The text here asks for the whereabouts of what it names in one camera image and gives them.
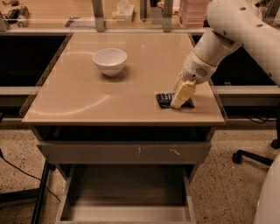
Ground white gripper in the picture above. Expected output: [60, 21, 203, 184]
[171, 51, 217, 109]

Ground grey metal post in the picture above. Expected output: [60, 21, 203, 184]
[91, 0, 105, 32]
[162, 0, 173, 32]

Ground grey open middle drawer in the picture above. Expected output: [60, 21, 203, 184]
[55, 164, 196, 224]

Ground white ceramic bowl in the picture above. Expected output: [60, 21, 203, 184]
[93, 48, 127, 77]

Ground pink stacked bins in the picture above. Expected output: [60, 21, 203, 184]
[178, 0, 210, 28]

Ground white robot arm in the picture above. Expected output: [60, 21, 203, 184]
[171, 0, 280, 224]

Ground white tissue box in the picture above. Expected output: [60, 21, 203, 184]
[112, 0, 135, 22]

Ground grey metal post right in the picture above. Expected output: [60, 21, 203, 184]
[162, 0, 173, 32]

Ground black floor cable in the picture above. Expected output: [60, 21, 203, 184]
[0, 148, 61, 203]

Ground black office chair base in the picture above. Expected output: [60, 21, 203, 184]
[232, 117, 280, 166]

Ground grey top drawer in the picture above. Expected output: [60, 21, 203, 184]
[37, 127, 214, 165]

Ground blue rxbar blueberry packet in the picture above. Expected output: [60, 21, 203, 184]
[156, 93, 194, 109]

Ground grey metal post left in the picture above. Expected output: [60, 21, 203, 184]
[91, 0, 105, 32]

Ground black metal stand leg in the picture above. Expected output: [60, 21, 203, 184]
[0, 161, 55, 224]

